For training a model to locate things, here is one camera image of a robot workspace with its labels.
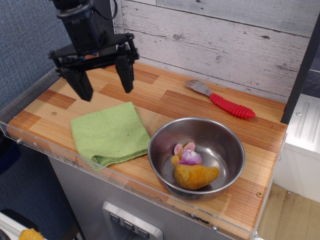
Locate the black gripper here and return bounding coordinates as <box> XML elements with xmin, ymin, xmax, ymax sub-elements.
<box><xmin>49</xmin><ymin>9</ymin><xmax>139</xmax><ymax>102</ymax></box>

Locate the orange plush taco toy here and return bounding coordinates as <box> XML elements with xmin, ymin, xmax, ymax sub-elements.
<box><xmin>171</xmin><ymin>142</ymin><xmax>220</xmax><ymax>190</ymax></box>

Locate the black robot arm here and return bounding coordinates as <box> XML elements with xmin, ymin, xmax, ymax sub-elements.
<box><xmin>48</xmin><ymin>0</ymin><xmax>139</xmax><ymax>102</ymax></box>

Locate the steel bowl pan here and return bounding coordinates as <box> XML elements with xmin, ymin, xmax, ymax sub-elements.
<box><xmin>148</xmin><ymin>117</ymin><xmax>246</xmax><ymax>200</ymax></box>

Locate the green folded cloth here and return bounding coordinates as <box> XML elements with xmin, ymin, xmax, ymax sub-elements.
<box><xmin>70</xmin><ymin>101</ymin><xmax>150</xmax><ymax>171</ymax></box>

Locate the clear acrylic front guard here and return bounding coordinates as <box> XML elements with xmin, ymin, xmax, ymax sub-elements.
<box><xmin>2</xmin><ymin>117</ymin><xmax>287</xmax><ymax>240</ymax></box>

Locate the silver control panel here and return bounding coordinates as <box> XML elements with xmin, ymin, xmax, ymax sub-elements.
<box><xmin>102</xmin><ymin>201</ymin><xmax>164</xmax><ymax>240</ymax></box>

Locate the yellow object bottom left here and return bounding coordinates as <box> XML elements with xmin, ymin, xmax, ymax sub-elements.
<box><xmin>18</xmin><ymin>228</ymin><xmax>45</xmax><ymax>240</ymax></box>

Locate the white ribbed side appliance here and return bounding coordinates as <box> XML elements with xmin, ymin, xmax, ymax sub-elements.
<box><xmin>273</xmin><ymin>94</ymin><xmax>320</xmax><ymax>202</ymax></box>

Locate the red handled metal fork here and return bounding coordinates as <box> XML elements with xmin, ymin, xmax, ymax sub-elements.
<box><xmin>184</xmin><ymin>79</ymin><xmax>256</xmax><ymax>119</ymax></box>

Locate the dark right frame post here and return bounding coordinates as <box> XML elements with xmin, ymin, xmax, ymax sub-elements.
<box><xmin>280</xmin><ymin>14</ymin><xmax>320</xmax><ymax>125</ymax></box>

